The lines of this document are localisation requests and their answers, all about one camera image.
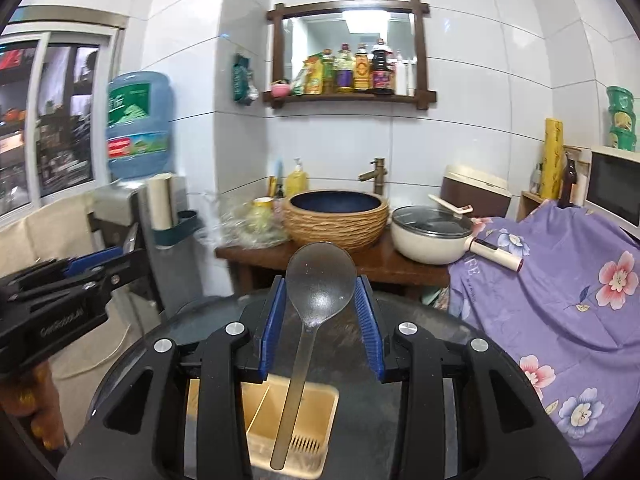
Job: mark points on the clear plastic bag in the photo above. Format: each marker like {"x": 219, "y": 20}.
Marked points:
{"x": 235, "y": 230}

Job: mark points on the blue water jug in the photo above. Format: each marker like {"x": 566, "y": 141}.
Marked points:
{"x": 137, "y": 125}

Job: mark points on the brass faucet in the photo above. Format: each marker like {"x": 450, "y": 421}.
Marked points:
{"x": 376, "y": 172}

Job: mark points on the small clear bottle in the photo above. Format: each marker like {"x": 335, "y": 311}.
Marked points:
{"x": 536, "y": 179}

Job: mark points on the beige plastic utensil holder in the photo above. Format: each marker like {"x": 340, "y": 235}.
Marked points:
{"x": 315, "y": 410}

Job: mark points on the amber sauce bottle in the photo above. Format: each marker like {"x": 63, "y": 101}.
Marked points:
{"x": 362, "y": 70}

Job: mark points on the yellow green snack packet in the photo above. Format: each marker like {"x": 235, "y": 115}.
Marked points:
{"x": 312, "y": 76}

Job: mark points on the teal plastic holder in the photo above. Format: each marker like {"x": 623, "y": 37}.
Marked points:
{"x": 187, "y": 225}

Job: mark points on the white rice spoon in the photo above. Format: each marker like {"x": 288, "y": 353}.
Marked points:
{"x": 445, "y": 204}

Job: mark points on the yellow soap pump bottle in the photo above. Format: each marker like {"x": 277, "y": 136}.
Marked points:
{"x": 297, "y": 179}

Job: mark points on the green plastic cup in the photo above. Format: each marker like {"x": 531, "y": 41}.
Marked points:
{"x": 622, "y": 120}
{"x": 620, "y": 96}
{"x": 622, "y": 140}

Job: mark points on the white plastic bottle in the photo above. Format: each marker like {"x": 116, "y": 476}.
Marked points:
{"x": 401, "y": 76}

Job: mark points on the grey water dispenser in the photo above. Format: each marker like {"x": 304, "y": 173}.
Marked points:
{"x": 115, "y": 200}

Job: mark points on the dark wooden framed mirror shelf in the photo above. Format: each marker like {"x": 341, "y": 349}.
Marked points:
{"x": 421, "y": 60}

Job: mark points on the purple floral cloth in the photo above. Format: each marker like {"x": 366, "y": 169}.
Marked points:
{"x": 550, "y": 320}

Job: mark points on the light wooden shelf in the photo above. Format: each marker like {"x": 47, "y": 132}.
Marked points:
{"x": 527, "y": 205}

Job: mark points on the white framed window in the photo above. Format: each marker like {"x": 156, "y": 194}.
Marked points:
{"x": 32, "y": 110}

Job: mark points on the brown glass bottle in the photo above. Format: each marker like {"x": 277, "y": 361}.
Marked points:
{"x": 569, "y": 182}

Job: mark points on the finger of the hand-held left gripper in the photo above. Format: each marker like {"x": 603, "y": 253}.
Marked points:
{"x": 125, "y": 267}
{"x": 92, "y": 261}

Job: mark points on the yellow cooking oil bottle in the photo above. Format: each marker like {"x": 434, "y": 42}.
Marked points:
{"x": 328, "y": 72}

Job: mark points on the grey translucent plastic spoon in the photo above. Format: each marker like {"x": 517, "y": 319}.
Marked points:
{"x": 320, "y": 285}

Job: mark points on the cream pot with glass lid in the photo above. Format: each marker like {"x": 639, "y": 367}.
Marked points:
{"x": 425, "y": 247}

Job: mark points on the white microwave oven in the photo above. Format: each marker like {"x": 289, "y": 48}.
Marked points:
{"x": 612, "y": 185}

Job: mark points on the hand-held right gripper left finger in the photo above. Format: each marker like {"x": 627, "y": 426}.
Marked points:
{"x": 270, "y": 325}

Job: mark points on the purple label oil bottle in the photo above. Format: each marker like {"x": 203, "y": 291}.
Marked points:
{"x": 345, "y": 74}

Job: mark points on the pink bowl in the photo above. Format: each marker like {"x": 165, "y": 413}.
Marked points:
{"x": 281, "y": 89}

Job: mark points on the yellow cup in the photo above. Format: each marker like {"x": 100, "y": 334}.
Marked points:
{"x": 262, "y": 210}

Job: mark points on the tall yellow box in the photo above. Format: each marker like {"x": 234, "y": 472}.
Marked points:
{"x": 552, "y": 165}

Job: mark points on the blue toothbrush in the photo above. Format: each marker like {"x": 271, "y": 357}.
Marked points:
{"x": 278, "y": 170}

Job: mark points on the dark soy sauce bottle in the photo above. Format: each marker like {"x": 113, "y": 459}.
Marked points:
{"x": 382, "y": 71}

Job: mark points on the woven blue basin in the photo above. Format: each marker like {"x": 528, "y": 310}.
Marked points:
{"x": 335, "y": 225}

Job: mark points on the white paper roll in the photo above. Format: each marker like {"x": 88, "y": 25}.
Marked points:
{"x": 160, "y": 200}

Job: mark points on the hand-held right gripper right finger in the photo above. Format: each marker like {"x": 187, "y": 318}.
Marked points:
{"x": 371, "y": 330}

